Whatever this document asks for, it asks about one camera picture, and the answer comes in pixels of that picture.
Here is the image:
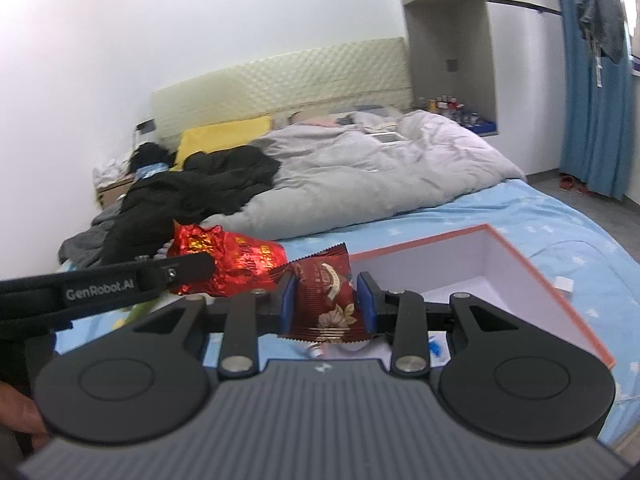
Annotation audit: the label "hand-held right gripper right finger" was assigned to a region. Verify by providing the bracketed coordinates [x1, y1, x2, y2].
[356, 271, 526, 377]

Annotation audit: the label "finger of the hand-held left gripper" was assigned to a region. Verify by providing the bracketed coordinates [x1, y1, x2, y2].
[144, 252, 216, 297]

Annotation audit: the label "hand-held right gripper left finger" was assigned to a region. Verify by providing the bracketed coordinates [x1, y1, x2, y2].
[112, 272, 299, 379]

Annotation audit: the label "dark red snack packet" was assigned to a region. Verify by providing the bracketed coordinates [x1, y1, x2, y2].
[270, 242, 373, 343]

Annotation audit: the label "bright red foil wrapper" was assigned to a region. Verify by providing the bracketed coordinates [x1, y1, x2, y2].
[166, 221, 290, 297]

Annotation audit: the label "orange cardboard box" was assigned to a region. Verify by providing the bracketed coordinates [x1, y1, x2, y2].
[347, 224, 616, 371]

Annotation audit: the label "person's left hand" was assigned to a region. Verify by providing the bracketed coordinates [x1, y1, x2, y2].
[0, 380, 51, 454]

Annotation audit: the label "dark grey cloth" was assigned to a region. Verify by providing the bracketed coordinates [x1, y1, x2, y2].
[59, 207, 126, 266]

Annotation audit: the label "black clothing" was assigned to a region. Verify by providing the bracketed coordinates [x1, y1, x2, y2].
[100, 145, 281, 266]

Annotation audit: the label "brown cardboard box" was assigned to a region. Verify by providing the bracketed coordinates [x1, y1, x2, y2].
[95, 175, 138, 209]

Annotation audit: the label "grey duvet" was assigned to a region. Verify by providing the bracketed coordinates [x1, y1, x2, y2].
[200, 110, 527, 241]

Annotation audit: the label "black bag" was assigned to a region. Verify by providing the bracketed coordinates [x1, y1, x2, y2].
[127, 142, 176, 173]

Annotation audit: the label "white crumpled cloth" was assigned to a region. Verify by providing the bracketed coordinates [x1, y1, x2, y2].
[94, 152, 133, 188]

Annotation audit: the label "yellow pillow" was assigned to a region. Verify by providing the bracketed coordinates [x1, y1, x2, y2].
[175, 116, 275, 168]

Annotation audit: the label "light blue bed sheet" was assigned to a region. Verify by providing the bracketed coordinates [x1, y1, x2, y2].
[52, 177, 640, 453]

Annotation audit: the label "blue tray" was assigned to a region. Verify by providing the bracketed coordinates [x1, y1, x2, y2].
[467, 116, 498, 136]

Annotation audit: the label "row of small bottles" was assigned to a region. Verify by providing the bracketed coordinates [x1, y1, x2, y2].
[417, 94, 481, 123]

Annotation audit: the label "beige quilted headboard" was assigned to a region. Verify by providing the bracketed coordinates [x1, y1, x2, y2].
[151, 36, 413, 138]

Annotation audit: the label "red slippers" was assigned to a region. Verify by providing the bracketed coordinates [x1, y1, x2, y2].
[557, 174, 593, 195]

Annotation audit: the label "blue curtain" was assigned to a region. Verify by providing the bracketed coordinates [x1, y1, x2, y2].
[552, 0, 633, 201]

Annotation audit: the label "hanging denim clothing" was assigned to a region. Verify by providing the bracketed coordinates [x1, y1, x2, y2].
[567, 0, 628, 63]

